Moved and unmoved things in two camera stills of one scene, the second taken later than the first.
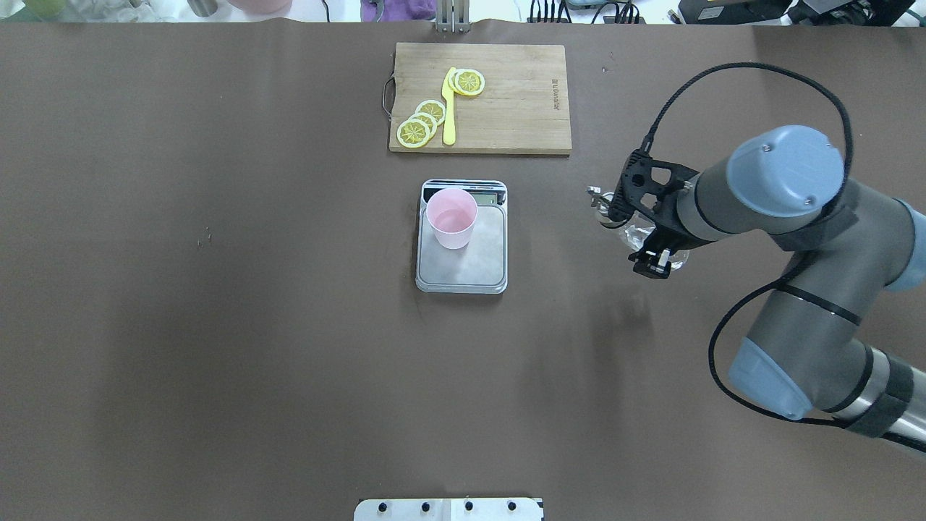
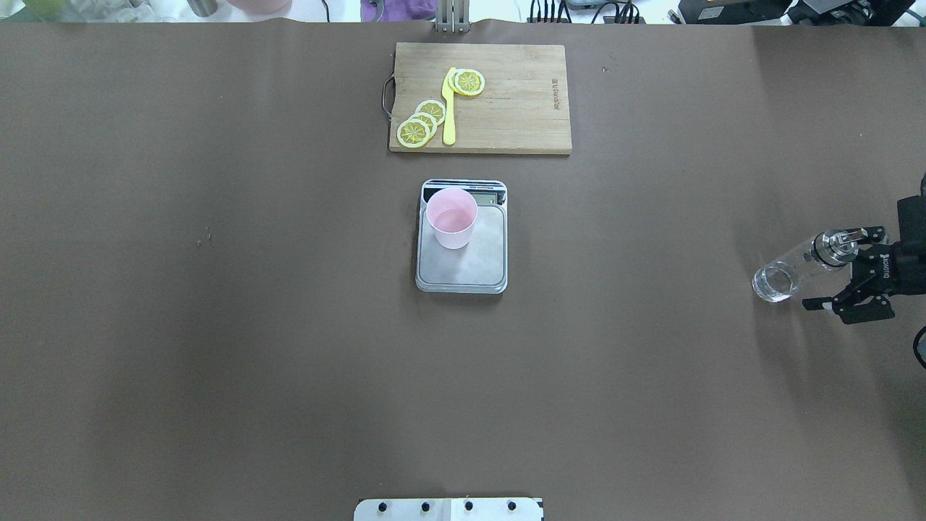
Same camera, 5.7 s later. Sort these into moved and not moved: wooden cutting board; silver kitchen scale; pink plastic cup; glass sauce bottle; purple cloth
Moved: glass sauce bottle
Not moved: wooden cutting board; pink plastic cup; purple cloth; silver kitchen scale
